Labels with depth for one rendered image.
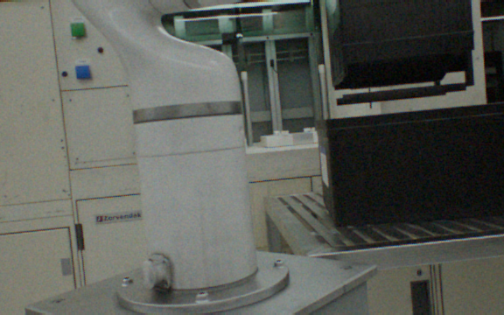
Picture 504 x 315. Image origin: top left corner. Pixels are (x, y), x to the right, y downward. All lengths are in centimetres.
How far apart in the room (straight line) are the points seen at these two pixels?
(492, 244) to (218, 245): 38
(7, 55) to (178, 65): 88
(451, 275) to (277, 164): 53
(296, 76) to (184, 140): 171
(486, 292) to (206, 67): 113
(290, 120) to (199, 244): 169
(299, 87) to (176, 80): 170
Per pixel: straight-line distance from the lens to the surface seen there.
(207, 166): 51
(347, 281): 56
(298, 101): 219
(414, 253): 71
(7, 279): 140
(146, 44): 53
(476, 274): 147
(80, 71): 130
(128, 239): 130
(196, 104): 51
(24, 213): 135
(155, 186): 53
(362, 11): 86
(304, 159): 128
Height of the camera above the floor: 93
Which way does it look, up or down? 3 degrees down
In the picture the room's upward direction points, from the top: 5 degrees counter-clockwise
